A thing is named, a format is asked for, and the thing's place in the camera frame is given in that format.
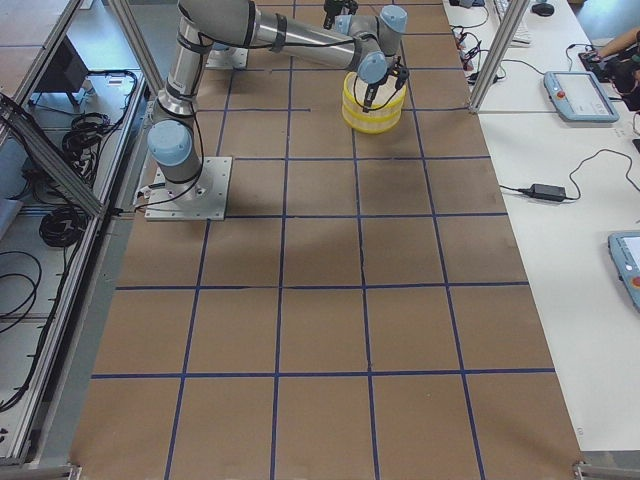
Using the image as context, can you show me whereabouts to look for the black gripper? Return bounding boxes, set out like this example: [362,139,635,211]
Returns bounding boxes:
[323,0,358,29]
[367,56,409,105]

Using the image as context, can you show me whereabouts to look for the yellow steamer layer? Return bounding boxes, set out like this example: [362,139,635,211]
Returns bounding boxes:
[342,108,401,135]
[341,72,407,121]

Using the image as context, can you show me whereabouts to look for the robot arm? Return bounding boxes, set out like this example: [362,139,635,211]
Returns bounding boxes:
[323,0,359,30]
[146,1,417,217]

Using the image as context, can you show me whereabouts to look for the teach pendant far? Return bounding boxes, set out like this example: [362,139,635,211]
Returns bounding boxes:
[543,71,619,123]

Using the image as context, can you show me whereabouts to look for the teach pendant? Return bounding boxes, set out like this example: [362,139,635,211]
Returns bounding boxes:
[543,71,619,123]
[608,231,640,309]

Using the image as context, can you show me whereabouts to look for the black power adapter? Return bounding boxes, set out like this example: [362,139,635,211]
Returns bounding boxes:
[517,183,568,202]

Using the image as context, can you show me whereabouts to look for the teach pendant near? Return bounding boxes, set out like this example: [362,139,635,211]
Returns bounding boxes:
[608,231,640,309]

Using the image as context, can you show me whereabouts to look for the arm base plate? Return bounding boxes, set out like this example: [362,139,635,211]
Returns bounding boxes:
[144,157,232,221]
[205,48,248,70]

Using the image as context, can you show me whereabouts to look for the aluminium frame post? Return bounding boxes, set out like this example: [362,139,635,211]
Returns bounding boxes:
[468,0,529,113]

